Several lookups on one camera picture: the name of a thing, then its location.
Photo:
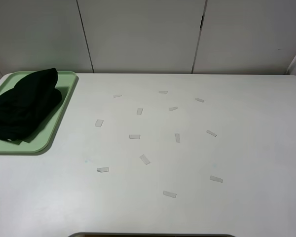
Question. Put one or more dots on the light green plastic tray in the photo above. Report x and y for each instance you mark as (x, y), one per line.
(45, 133)

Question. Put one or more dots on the black short sleeve t-shirt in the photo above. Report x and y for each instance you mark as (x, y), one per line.
(27, 104)

